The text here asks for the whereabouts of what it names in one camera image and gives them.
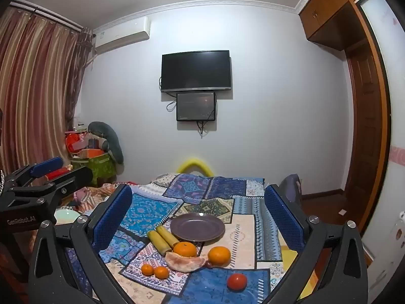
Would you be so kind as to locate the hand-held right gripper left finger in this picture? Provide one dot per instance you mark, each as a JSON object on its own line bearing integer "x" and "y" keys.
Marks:
{"x": 114, "y": 217}

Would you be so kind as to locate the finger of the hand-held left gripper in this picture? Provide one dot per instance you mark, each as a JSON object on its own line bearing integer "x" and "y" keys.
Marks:
{"x": 76, "y": 177}
{"x": 47, "y": 166}

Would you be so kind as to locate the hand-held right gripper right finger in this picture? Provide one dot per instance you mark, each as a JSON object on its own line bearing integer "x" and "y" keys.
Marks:
{"x": 284, "y": 218}

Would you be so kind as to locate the yellow corn cob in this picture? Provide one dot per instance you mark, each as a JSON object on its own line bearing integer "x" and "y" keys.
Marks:
{"x": 167, "y": 236}
{"x": 158, "y": 242}

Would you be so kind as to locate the small tangerine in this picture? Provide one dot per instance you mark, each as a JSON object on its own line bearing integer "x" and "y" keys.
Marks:
{"x": 161, "y": 272}
{"x": 147, "y": 269}

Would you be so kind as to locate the large orange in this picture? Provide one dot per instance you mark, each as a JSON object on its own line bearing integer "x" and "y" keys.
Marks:
{"x": 219, "y": 256}
{"x": 185, "y": 249}

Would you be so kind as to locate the red tomato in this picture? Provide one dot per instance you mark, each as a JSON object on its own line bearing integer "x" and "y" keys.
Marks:
{"x": 237, "y": 281}

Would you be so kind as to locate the purple plate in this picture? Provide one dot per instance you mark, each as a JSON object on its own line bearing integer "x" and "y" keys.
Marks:
{"x": 197, "y": 226}

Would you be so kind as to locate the peeled pomelo piece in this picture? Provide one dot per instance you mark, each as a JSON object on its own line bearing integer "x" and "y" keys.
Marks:
{"x": 185, "y": 262}

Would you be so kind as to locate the red and blue box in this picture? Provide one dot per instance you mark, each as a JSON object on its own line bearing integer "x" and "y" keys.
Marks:
{"x": 58, "y": 173}

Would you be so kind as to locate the orange box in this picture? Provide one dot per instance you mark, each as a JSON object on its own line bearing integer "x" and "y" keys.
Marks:
{"x": 93, "y": 152}

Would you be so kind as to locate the red gift boxes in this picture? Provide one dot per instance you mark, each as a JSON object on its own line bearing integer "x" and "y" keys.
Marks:
{"x": 74, "y": 142}

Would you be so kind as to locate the dark chair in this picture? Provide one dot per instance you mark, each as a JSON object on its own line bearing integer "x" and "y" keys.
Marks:
{"x": 292, "y": 183}

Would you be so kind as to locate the pale green bowl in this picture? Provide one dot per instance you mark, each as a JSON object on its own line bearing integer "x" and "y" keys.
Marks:
{"x": 67, "y": 217}

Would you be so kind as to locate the blue patchwork blanket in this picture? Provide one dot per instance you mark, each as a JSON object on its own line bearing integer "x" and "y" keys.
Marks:
{"x": 221, "y": 196}

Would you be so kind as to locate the striped brown curtain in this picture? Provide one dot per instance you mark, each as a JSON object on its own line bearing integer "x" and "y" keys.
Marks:
{"x": 34, "y": 85}

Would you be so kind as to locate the dark red grape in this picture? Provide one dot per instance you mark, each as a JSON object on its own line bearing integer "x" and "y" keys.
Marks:
{"x": 208, "y": 264}

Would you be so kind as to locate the dark sheer curtain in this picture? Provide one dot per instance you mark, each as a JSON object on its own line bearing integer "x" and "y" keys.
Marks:
{"x": 83, "y": 69}

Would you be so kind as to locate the brown wooden door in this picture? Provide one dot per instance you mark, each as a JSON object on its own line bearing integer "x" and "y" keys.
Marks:
{"x": 364, "y": 126}

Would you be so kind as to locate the white air conditioner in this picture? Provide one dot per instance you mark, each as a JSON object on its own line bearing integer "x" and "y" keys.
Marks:
{"x": 121, "y": 34}

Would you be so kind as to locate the white sliding wardrobe door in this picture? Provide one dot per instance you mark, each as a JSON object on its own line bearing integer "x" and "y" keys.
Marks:
{"x": 394, "y": 101}

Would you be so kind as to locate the wooden overhead cabinet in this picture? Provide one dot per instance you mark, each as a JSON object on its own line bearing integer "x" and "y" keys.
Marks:
{"x": 329, "y": 9}

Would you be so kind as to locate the small black wall screen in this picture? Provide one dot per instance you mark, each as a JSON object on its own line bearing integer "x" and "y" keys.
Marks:
{"x": 196, "y": 106}

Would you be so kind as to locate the black wall television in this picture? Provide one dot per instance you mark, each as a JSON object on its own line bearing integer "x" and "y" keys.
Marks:
{"x": 196, "y": 70}

